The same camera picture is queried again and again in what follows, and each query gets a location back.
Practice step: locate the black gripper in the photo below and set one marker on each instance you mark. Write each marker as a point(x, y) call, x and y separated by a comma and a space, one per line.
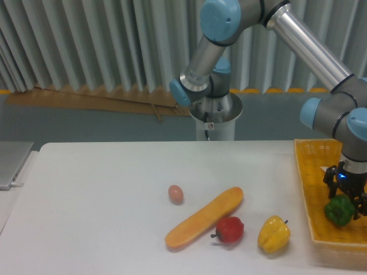
point(350, 183)

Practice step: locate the long orange bread loaf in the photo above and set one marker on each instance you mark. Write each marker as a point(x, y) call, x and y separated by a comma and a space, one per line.
point(198, 223)

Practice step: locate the yellow bell pepper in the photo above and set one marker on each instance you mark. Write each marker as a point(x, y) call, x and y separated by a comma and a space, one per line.
point(274, 235)

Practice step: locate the green bell pepper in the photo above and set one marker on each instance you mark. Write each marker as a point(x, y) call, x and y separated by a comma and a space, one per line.
point(339, 210)

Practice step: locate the red bell pepper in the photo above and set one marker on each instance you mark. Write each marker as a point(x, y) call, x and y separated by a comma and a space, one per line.
point(229, 230)

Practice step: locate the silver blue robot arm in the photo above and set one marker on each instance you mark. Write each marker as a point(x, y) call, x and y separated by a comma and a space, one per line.
point(342, 116)

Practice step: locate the brown cardboard sheet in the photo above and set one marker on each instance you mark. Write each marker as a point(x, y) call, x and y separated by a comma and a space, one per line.
point(158, 103)

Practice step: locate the white laptop charger plug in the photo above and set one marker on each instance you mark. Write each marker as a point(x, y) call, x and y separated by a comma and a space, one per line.
point(16, 184)

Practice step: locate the brown egg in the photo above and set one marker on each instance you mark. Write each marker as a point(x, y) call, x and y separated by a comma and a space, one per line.
point(176, 194)

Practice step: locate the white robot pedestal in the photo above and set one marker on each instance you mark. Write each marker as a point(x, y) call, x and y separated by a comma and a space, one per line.
point(215, 118)

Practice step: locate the silver laptop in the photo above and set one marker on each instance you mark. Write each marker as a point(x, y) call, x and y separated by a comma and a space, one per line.
point(13, 157)

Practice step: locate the yellow woven basket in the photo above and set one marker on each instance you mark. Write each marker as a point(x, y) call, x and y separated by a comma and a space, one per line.
point(310, 155)

